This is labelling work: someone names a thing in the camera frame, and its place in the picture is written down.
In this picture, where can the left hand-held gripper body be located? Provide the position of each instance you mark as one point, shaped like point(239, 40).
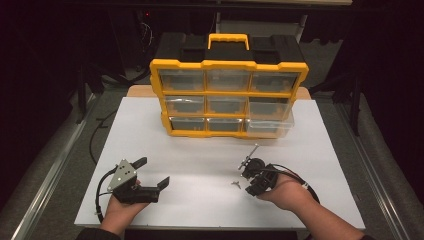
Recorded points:
point(122, 175)

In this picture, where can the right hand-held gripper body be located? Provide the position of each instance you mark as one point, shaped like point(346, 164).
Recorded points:
point(263, 173)

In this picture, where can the clear plastic drawer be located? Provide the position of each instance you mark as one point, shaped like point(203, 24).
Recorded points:
point(270, 128)

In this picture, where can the yellow black drawer organizer cabinet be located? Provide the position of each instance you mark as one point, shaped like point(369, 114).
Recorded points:
point(226, 64)

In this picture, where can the person's right hand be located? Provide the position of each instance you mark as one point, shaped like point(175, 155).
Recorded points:
point(290, 193)

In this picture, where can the person's left hand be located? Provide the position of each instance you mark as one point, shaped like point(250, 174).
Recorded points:
point(116, 213)

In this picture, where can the set of clear drawers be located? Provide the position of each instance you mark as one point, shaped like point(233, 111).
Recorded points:
point(181, 80)

